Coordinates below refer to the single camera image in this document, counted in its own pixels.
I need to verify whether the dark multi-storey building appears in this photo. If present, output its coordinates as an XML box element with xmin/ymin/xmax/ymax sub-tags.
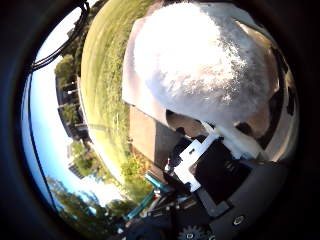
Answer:
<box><xmin>54</xmin><ymin>74</ymin><xmax>93</xmax><ymax>143</ymax></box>

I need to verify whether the black cable bundle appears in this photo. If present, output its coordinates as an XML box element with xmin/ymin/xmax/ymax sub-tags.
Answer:
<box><xmin>30</xmin><ymin>0</ymin><xmax>92</xmax><ymax>73</ymax></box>

